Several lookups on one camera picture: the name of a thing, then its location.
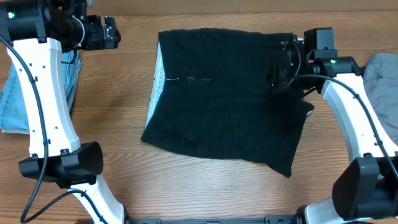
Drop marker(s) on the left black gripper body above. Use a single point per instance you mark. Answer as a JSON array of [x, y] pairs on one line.
[[104, 32]]

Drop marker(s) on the folded light blue jeans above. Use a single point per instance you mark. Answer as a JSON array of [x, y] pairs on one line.
[[13, 112]]

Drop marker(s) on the dark green shorts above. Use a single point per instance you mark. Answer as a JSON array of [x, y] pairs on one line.
[[216, 101]]

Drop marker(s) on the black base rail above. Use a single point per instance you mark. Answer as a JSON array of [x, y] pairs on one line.
[[211, 221]]

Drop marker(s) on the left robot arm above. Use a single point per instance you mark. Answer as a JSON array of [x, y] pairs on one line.
[[36, 34]]

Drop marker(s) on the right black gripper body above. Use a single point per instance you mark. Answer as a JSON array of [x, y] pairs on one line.
[[286, 64]]

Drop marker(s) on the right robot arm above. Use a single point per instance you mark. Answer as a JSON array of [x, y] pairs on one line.
[[367, 189]]

